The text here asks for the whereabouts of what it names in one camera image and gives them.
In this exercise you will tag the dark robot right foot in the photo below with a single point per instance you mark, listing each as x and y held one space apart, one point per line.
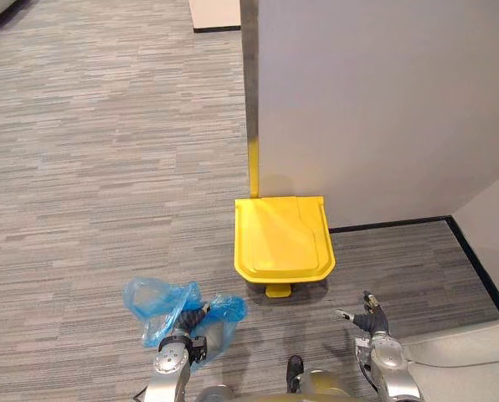
294 370

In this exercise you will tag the yellow pedal trash can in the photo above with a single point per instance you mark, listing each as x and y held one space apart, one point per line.
283 238

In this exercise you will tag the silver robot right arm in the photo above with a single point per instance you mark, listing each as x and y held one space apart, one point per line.
387 364

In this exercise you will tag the silver robot torso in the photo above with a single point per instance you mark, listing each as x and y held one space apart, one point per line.
274 398

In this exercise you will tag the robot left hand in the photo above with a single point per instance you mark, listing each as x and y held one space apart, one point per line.
191 319

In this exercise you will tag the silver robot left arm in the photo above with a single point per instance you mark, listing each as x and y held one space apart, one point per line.
170 360

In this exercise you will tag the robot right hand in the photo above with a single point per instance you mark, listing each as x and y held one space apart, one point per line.
373 322

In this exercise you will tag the black baseboard strip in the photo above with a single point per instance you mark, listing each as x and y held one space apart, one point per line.
475 264
216 29

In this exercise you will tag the blue plastic trash bag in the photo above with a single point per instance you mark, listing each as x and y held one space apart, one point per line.
228 310

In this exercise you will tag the silver robot right leg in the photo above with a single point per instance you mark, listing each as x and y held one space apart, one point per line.
325 383

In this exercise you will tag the silver robot left leg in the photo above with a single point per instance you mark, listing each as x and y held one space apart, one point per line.
216 395

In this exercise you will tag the metal wall corner guard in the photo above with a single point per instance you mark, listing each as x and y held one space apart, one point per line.
249 84

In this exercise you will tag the silver robot leg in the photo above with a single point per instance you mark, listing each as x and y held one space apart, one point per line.
216 395
325 383

